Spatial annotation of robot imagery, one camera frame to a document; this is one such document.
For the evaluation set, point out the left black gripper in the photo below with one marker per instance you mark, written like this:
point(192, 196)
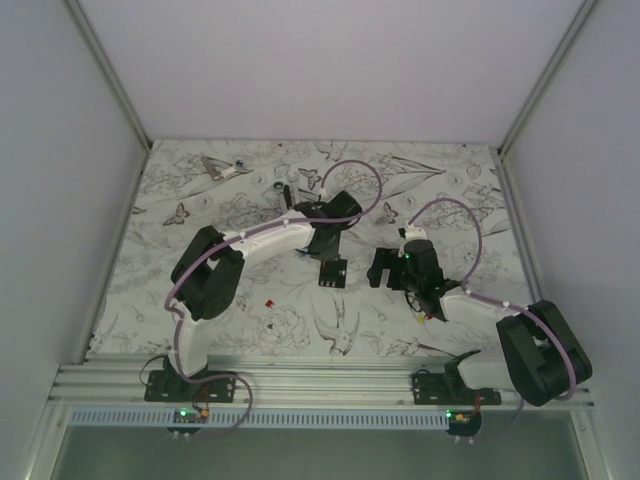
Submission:
point(328, 255)

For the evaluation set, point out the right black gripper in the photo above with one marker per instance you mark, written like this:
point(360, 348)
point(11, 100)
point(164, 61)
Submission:
point(386, 258)

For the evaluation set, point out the black fuse box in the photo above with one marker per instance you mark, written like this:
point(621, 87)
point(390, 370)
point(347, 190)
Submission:
point(332, 274)

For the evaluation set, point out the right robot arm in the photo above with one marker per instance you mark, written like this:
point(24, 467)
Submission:
point(538, 357)

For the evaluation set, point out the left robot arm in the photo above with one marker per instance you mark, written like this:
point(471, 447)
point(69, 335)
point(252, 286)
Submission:
point(209, 271)

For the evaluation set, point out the yellow and red fuse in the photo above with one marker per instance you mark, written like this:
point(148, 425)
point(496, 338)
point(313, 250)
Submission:
point(422, 318)

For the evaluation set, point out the silver ratchet wrench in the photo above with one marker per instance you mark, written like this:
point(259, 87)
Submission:
point(284, 196)

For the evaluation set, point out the floral patterned mat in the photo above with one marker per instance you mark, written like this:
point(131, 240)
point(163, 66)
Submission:
point(452, 191)

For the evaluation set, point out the right controller board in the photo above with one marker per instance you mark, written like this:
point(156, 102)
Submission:
point(465, 423)

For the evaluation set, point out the controller board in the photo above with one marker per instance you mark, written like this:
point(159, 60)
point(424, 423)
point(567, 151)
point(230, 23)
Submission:
point(190, 416)
point(465, 423)

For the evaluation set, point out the left controller board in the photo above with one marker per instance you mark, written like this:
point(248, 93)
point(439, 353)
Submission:
point(190, 416)

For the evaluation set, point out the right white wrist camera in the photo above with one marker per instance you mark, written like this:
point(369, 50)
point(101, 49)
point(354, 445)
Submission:
point(412, 232)

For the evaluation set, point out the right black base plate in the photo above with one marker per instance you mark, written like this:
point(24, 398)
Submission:
point(443, 389)

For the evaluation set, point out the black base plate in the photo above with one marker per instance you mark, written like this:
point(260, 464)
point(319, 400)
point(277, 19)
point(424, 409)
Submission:
point(167, 386)
point(443, 389)

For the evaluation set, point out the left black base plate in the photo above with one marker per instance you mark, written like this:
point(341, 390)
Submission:
point(167, 386)

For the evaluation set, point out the aluminium rail frame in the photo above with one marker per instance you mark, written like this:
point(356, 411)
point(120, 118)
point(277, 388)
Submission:
point(276, 381)

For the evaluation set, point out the white slotted cable duct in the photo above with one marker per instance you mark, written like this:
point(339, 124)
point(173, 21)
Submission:
point(265, 418)

